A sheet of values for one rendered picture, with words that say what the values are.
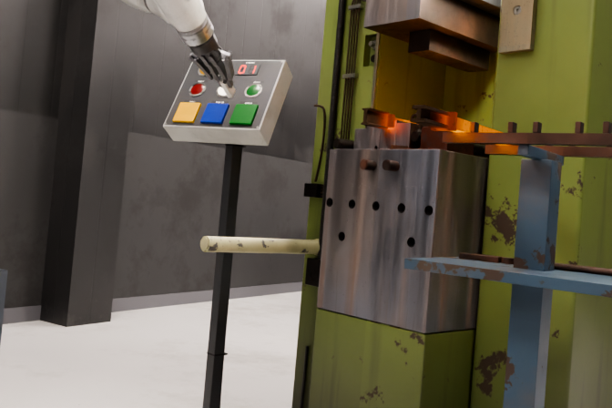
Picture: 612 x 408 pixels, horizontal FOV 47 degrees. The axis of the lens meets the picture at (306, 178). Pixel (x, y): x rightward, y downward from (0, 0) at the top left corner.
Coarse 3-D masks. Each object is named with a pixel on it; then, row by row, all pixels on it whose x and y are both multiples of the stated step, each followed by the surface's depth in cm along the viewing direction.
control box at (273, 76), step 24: (192, 72) 229; (240, 72) 222; (264, 72) 220; (288, 72) 222; (192, 96) 223; (216, 96) 220; (240, 96) 217; (264, 96) 214; (168, 120) 220; (264, 120) 209; (240, 144) 216; (264, 144) 212
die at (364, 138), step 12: (396, 120) 188; (360, 132) 197; (372, 132) 194; (384, 132) 191; (396, 132) 188; (408, 132) 185; (360, 144) 197; (372, 144) 193; (384, 144) 190; (396, 144) 187; (408, 144) 184; (420, 144) 187; (480, 144) 206; (480, 156) 207
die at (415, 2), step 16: (368, 0) 199; (384, 0) 195; (400, 0) 191; (416, 0) 186; (432, 0) 189; (448, 0) 194; (368, 16) 199; (384, 16) 194; (400, 16) 190; (416, 16) 186; (432, 16) 189; (448, 16) 194; (464, 16) 199; (480, 16) 204; (496, 16) 210; (384, 32) 203; (400, 32) 202; (448, 32) 197; (464, 32) 199; (480, 32) 205; (496, 32) 210; (496, 48) 211
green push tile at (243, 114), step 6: (234, 108) 213; (240, 108) 212; (246, 108) 212; (252, 108) 211; (234, 114) 212; (240, 114) 211; (246, 114) 211; (252, 114) 210; (234, 120) 210; (240, 120) 210; (246, 120) 209; (252, 120) 209
